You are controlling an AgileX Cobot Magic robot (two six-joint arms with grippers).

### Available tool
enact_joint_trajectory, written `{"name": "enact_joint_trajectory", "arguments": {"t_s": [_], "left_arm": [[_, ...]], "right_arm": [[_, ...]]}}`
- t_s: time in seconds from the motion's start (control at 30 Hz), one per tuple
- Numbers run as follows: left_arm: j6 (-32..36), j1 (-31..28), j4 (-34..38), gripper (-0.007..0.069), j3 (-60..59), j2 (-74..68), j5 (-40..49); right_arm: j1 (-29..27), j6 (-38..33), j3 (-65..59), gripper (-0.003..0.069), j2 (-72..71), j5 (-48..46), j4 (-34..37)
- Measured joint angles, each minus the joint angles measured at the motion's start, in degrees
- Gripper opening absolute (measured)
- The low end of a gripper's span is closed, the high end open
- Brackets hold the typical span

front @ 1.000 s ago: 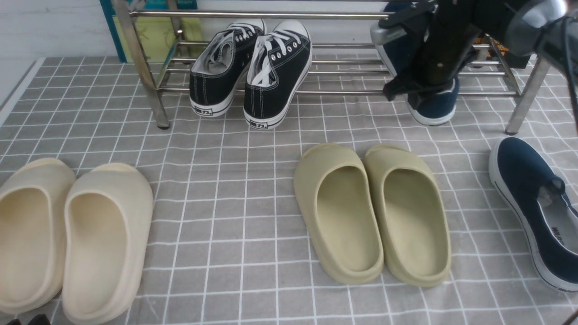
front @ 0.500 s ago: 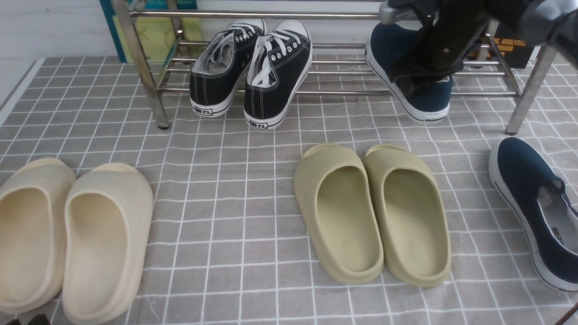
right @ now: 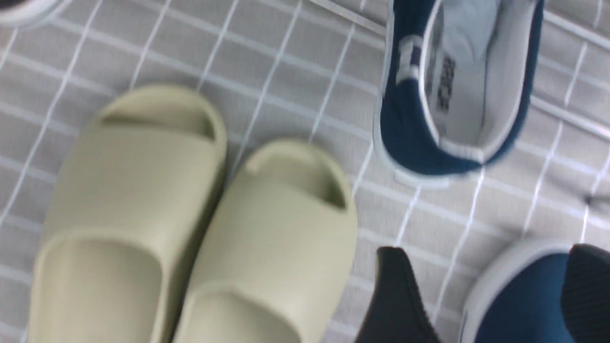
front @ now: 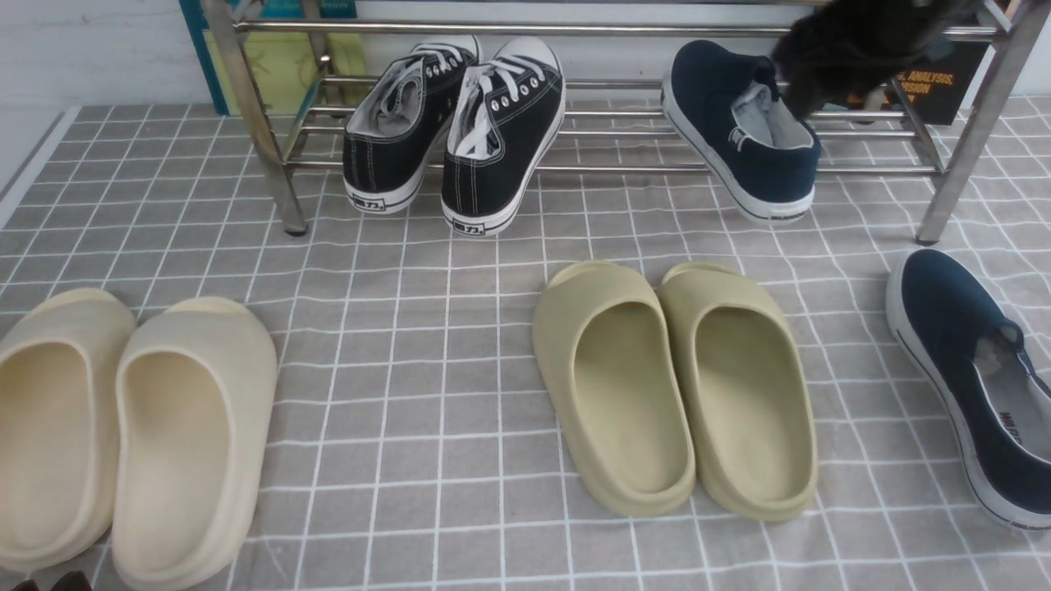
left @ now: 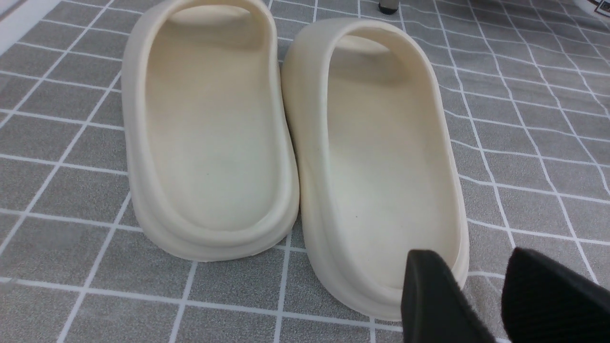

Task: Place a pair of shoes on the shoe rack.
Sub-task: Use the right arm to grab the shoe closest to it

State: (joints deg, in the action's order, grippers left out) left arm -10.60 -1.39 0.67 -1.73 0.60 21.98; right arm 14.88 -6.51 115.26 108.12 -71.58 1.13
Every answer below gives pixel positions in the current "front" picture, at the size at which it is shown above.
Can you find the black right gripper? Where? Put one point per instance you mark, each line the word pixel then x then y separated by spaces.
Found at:
pixel 849 48

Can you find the navy slip-on shoe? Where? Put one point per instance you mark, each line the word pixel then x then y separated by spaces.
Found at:
pixel 728 107
pixel 976 359

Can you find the steel shoe rack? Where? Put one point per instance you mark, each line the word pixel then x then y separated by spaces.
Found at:
pixel 1012 38

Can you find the black image processing book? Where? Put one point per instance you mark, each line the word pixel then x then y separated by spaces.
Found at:
pixel 937 85

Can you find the right black canvas sneaker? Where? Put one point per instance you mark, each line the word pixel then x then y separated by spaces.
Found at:
pixel 509 111

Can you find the black canvas sneaker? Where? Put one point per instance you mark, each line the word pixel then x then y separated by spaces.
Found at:
pixel 389 138
pixel 509 111

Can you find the right olive foam slipper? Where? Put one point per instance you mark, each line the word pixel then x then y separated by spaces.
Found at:
pixel 741 378

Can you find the olive foam slipper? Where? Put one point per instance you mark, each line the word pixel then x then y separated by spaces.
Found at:
pixel 741 378
pixel 601 341

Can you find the left olive foam slipper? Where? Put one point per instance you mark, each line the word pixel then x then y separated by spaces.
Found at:
pixel 601 341

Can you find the left black canvas sneaker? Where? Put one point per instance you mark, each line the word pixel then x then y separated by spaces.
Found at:
pixel 389 138

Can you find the teal and yellow book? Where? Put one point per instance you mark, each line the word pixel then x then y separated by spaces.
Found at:
pixel 281 62

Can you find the grey checked tablecloth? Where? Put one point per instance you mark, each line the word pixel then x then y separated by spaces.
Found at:
pixel 413 446

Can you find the right cream foam slipper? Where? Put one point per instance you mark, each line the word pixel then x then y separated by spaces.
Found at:
pixel 195 388

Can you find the cream foam slipper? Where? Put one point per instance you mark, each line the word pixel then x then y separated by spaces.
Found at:
pixel 59 432
pixel 195 388

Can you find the left cream foam slipper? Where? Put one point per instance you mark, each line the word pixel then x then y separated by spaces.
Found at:
pixel 59 432

